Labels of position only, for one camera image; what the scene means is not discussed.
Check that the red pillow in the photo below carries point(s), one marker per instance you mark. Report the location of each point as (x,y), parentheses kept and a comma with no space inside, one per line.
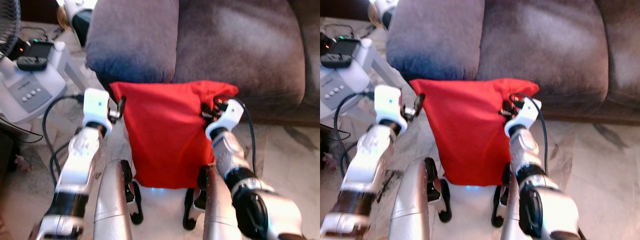
(470,132)
(165,135)

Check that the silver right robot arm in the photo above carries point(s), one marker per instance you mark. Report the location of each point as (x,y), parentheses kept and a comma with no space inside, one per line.
(545,200)
(250,195)

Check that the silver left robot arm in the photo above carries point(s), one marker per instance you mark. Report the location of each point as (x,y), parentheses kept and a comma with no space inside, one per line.
(370,165)
(80,162)

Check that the dark brown two-seat sofa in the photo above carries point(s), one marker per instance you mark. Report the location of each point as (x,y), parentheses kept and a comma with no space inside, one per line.
(225,45)
(545,45)

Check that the small white table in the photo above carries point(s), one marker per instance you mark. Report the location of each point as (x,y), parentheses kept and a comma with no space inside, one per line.
(75,70)
(387,70)

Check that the black and white table fan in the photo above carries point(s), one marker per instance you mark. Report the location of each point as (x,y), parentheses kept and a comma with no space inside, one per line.
(337,90)
(27,95)

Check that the black pouch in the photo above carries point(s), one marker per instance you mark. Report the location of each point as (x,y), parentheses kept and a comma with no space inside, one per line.
(82,27)
(387,20)

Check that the black device with display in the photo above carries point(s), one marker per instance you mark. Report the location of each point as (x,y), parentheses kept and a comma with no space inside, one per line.
(39,49)
(345,46)

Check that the silver right robot leg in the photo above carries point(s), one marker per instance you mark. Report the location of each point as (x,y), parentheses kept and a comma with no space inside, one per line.
(510,215)
(217,210)

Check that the white plastic bottle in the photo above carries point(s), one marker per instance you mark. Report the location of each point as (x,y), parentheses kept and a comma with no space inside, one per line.
(387,4)
(80,5)

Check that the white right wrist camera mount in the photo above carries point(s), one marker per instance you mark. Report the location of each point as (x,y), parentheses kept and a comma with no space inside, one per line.
(525,117)
(226,120)

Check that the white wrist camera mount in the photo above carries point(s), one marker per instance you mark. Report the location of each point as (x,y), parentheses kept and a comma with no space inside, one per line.
(525,117)
(226,120)
(387,105)
(95,107)

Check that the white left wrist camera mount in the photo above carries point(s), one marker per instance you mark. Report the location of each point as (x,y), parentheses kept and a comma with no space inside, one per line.
(95,107)
(387,105)

